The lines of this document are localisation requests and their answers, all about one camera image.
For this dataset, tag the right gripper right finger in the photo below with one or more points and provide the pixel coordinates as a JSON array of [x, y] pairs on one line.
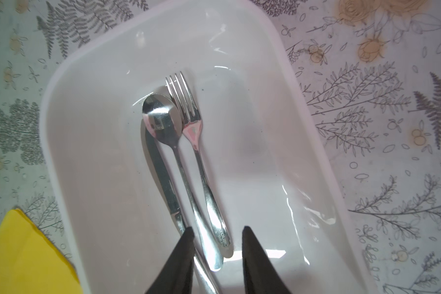
[[260, 277]]

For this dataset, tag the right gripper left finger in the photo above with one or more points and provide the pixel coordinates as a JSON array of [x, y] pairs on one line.
[[177, 273]]

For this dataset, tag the yellow paper napkin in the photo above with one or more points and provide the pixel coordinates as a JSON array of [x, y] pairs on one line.
[[29, 261]]

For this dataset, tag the silver fork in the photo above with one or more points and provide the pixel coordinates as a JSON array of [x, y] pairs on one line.
[[192, 128]]

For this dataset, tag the silver spoon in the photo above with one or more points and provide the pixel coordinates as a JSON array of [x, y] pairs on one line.
[[163, 121]]

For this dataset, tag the white plastic tray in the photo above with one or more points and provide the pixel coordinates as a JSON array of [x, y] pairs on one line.
[[264, 158]]

